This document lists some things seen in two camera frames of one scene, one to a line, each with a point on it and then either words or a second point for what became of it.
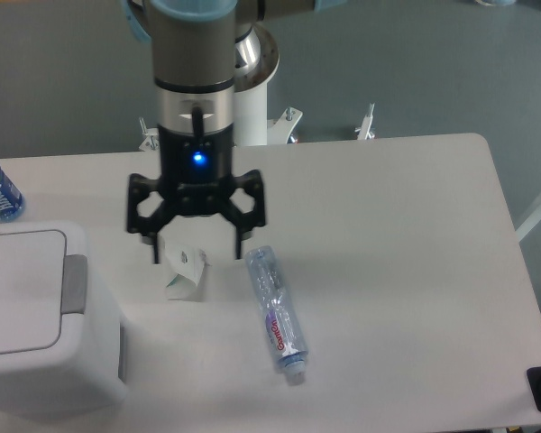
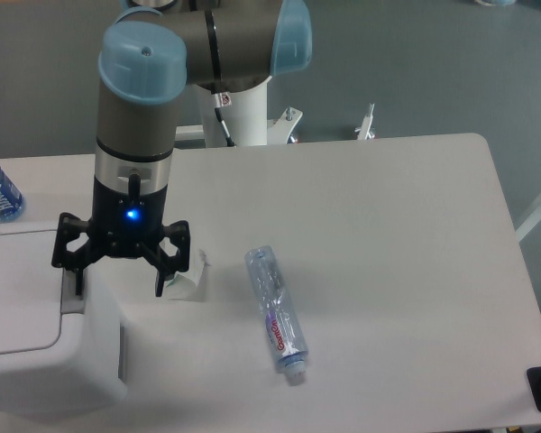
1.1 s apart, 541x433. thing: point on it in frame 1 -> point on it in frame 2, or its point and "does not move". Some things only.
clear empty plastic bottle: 277,312 does not move
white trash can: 52,335 does not move
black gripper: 196,170 -> 128,225
